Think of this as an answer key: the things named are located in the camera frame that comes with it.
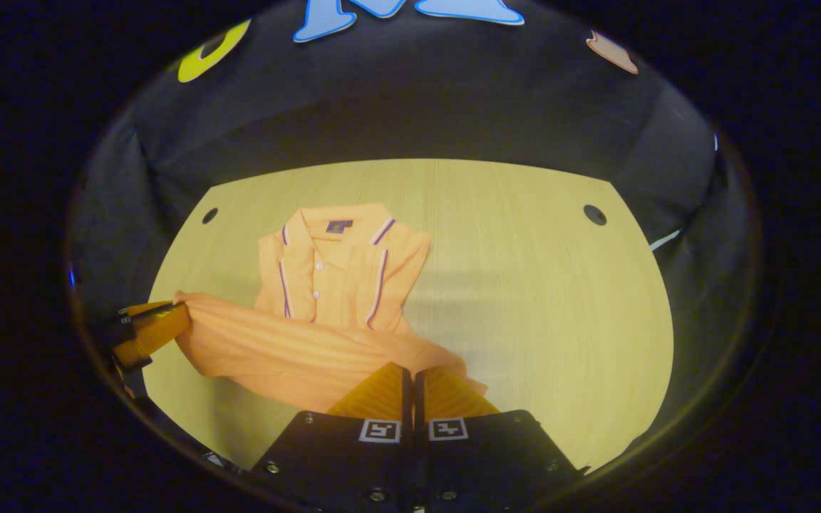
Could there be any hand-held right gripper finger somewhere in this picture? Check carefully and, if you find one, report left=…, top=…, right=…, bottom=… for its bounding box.
left=414, top=366, right=591, bottom=513
left=248, top=362, right=413, bottom=513

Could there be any orange T-shirt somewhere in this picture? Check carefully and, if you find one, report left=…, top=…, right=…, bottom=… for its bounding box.
left=174, top=202, right=490, bottom=415

